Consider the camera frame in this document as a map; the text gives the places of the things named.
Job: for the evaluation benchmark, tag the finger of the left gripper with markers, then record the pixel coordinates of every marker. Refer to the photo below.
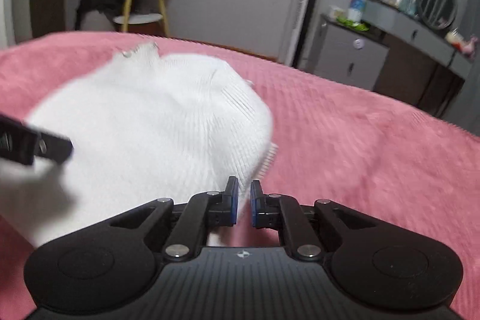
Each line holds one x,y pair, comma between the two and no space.
22,144

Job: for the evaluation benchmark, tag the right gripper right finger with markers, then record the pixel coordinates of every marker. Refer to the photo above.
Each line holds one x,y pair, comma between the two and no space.
274,210

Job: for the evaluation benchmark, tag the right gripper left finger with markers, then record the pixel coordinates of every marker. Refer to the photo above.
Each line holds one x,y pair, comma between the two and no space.
212,208

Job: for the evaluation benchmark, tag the white knit garment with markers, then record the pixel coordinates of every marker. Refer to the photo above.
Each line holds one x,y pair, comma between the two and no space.
142,126

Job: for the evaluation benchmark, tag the pink ribbed bedspread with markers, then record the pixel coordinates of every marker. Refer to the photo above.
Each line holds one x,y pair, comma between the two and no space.
363,150

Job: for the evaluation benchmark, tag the grey drawer cabinet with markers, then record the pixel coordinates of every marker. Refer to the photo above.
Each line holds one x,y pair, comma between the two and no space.
344,56

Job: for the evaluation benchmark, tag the green leaf tray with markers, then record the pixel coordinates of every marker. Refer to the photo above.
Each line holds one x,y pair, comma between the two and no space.
350,24

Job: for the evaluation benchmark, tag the grey vanity desk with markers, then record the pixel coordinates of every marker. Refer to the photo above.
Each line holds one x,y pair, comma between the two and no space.
421,68

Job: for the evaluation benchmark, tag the blue white tissue box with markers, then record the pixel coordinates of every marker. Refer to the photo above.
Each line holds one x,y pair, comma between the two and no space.
355,10

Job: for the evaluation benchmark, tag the pink plush toy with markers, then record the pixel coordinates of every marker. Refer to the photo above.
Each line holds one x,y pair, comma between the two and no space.
468,48

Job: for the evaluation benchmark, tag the white tower air conditioner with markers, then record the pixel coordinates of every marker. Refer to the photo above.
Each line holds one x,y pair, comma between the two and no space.
295,31

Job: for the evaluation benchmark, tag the round vanity mirror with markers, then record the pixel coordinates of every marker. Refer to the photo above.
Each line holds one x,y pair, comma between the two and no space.
437,14

